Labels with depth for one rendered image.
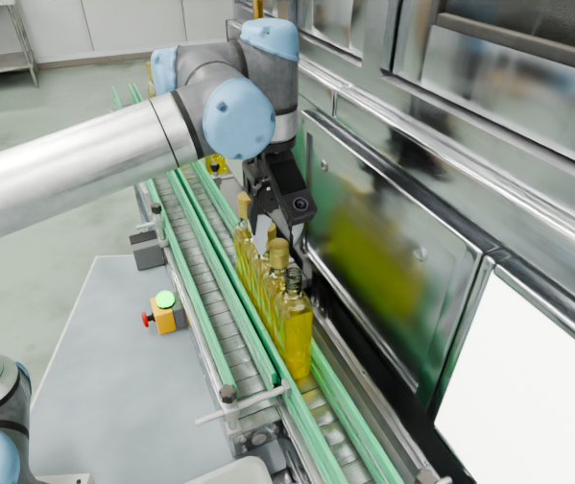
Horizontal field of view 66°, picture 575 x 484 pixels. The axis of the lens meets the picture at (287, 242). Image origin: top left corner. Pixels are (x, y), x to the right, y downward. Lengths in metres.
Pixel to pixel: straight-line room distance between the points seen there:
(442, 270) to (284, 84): 0.32
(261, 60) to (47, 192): 0.30
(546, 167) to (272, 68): 0.34
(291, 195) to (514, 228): 0.30
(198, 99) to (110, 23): 6.06
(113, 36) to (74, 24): 0.46
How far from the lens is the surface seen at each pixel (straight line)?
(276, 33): 0.60
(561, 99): 0.50
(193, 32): 6.70
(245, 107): 0.44
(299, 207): 0.63
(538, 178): 0.50
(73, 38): 6.52
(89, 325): 1.28
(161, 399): 1.08
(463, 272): 0.56
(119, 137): 0.46
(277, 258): 0.76
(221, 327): 1.01
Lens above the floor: 1.63
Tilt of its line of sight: 37 degrees down
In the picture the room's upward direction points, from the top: straight up
